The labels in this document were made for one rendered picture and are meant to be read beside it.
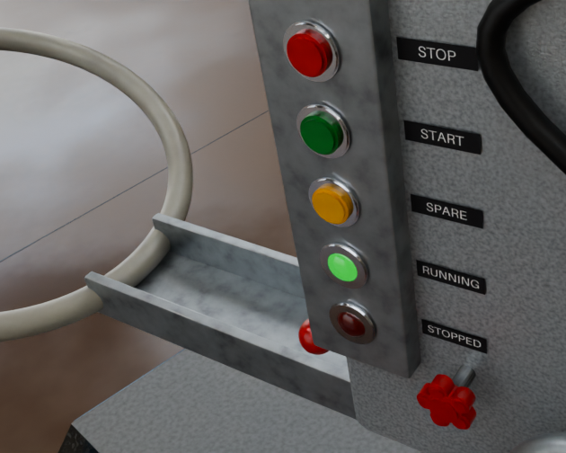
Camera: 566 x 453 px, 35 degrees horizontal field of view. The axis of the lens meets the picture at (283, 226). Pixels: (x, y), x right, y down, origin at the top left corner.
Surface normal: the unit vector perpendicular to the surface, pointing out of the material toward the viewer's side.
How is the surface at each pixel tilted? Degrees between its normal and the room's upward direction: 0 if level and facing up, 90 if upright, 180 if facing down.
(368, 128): 90
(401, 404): 90
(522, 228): 90
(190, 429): 0
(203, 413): 0
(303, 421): 0
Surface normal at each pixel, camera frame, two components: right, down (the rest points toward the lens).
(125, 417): -0.15, -0.79
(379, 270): -0.55, 0.57
